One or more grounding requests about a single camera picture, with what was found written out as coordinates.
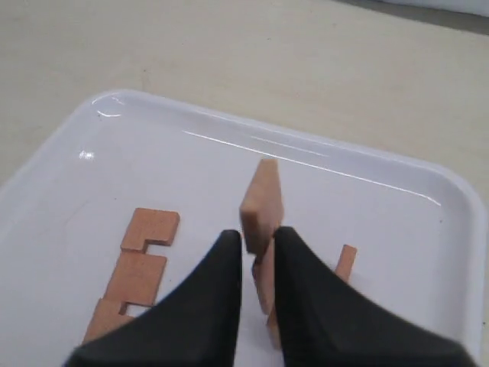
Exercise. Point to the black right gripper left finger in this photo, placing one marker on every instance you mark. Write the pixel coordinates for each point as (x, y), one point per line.
(195, 325)

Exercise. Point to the notched wooden stick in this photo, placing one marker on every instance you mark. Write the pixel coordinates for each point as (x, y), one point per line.
(137, 275)

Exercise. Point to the white rectangular plastic tray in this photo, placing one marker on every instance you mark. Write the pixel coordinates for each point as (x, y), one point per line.
(420, 230)

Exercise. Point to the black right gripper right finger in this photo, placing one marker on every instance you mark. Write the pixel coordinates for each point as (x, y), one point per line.
(323, 321)

